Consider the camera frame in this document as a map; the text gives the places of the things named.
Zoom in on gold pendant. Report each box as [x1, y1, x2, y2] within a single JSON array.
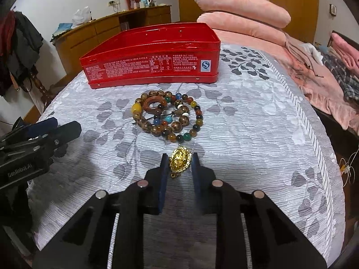
[[169, 146, 192, 178]]

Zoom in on brown wooden bead bracelet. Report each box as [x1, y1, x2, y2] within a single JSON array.
[[131, 90, 192, 138]]

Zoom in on wooden ring pendant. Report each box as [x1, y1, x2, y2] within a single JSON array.
[[142, 95, 167, 114]]

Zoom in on wooden sideboard cabinet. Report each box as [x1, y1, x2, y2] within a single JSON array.
[[52, 5, 172, 78]]

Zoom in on coat rack with clothes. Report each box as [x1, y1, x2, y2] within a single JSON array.
[[1, 11, 54, 113]]

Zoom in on blue folded cloth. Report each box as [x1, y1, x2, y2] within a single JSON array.
[[52, 23, 72, 39]]

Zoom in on white plastic bag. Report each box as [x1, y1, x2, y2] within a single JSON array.
[[72, 6, 92, 28]]

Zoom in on grey leaf-pattern table cloth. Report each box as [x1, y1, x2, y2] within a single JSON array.
[[27, 44, 345, 264]]

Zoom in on red tin box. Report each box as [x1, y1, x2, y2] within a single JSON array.
[[80, 22, 221, 89]]

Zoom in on light blue kettle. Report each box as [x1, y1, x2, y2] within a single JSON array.
[[140, 0, 152, 8]]

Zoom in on plaid folded clothes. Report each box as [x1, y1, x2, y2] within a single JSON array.
[[322, 54, 359, 101]]

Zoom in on lower pink folded quilt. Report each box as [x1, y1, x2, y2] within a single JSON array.
[[197, 12, 287, 46]]

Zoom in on pink folded clothes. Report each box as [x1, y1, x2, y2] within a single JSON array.
[[331, 33, 359, 77]]

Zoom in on dark wooden headboard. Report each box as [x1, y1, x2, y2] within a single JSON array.
[[332, 30, 359, 49]]

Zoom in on wooden wardrobe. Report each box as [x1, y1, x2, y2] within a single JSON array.
[[179, 0, 319, 43]]

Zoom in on white charging cable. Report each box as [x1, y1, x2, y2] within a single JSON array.
[[338, 148, 359, 185]]

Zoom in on wall switch panel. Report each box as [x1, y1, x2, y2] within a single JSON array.
[[329, 4, 337, 16]]

